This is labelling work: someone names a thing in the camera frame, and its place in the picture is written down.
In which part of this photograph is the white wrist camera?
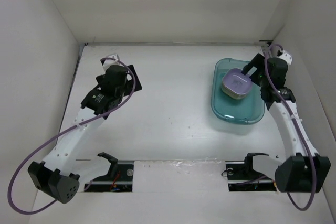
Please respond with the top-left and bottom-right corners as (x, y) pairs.
(100, 54), (120, 72)
(277, 49), (292, 65)

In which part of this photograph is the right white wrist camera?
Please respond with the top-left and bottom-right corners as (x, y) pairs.
(277, 49), (292, 65)

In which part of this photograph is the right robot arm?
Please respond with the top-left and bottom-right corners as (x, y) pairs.
(242, 54), (331, 193)

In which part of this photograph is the purple plate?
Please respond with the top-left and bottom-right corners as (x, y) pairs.
(221, 68), (253, 100)

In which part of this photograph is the teal plastic bin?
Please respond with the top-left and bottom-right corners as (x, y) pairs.
(211, 58), (265, 124)

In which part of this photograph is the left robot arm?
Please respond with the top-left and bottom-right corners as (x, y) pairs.
(28, 65), (142, 204)

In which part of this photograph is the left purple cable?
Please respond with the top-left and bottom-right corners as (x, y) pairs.
(7, 57), (137, 215)

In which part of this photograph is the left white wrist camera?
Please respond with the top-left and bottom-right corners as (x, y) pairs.
(100, 54), (120, 72)

